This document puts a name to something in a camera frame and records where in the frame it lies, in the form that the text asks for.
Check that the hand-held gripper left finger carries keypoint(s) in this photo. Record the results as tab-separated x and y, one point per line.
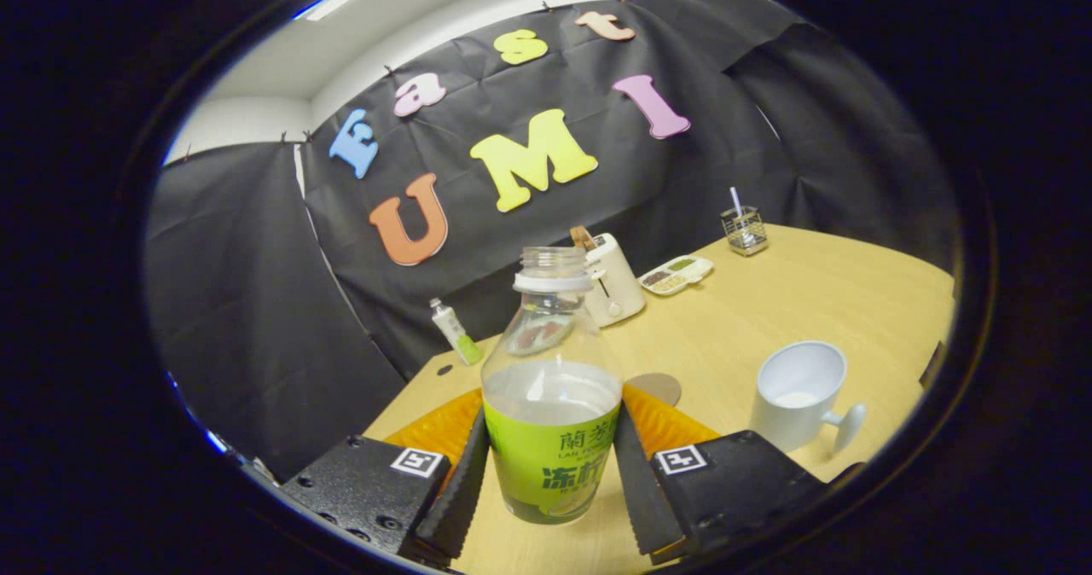
461	498

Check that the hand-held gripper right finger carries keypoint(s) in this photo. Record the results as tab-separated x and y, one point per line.
640	498

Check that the green label juice bottle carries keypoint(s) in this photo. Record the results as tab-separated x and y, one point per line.
550	464

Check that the round brown coaster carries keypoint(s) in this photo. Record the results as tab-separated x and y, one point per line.
661	387

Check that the pale blue cup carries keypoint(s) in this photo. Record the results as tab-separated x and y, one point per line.
789	421

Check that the small white squeeze bottle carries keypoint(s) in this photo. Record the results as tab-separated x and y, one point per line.
456	336

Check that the cream toaster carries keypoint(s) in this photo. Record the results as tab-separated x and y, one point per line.
618	289

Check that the white snack tray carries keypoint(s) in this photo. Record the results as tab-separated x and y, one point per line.
678	276

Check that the wooden table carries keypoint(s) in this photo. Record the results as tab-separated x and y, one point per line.
768	302

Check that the brown bread slice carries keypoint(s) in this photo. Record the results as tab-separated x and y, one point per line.
583	238

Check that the black backdrop cloth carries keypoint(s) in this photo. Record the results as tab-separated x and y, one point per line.
256	302

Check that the pale straw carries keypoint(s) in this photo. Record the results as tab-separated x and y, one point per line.
735	201

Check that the black clamp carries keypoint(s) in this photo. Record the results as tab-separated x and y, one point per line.
932	363

